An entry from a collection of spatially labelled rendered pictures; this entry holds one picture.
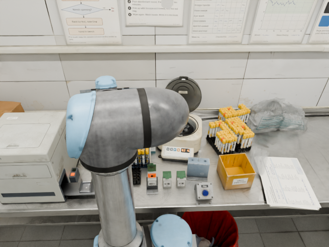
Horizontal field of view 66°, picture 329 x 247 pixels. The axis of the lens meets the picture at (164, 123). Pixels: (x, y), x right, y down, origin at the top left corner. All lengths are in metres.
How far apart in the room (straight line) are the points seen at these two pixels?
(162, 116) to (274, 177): 0.98
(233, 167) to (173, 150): 0.32
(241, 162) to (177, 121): 0.89
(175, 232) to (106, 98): 0.44
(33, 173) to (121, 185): 0.64
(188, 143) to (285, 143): 0.58
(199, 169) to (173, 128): 0.77
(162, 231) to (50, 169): 0.54
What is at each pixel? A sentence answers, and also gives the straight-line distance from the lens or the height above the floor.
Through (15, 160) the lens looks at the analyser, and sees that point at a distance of 1.10.
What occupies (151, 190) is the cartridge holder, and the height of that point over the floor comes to 0.89.
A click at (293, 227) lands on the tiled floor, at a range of 2.35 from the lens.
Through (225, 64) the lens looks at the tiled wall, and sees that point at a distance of 1.51.
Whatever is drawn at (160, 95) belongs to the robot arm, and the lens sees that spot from 0.45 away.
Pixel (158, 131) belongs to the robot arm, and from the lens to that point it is 0.44.
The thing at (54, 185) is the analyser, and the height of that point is 0.99.
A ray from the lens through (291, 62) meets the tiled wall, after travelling 1.65.
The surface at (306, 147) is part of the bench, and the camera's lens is 1.62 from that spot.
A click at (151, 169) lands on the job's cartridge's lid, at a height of 0.96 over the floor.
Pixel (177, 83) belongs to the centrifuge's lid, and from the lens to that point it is 1.46.
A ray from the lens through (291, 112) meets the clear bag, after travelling 1.66.
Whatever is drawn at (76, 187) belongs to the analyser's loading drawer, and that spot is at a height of 0.91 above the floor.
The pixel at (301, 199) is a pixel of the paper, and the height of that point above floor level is 0.89.
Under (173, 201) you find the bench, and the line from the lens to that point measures 1.17.
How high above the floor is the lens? 1.83
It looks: 37 degrees down
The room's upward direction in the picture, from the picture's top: 1 degrees clockwise
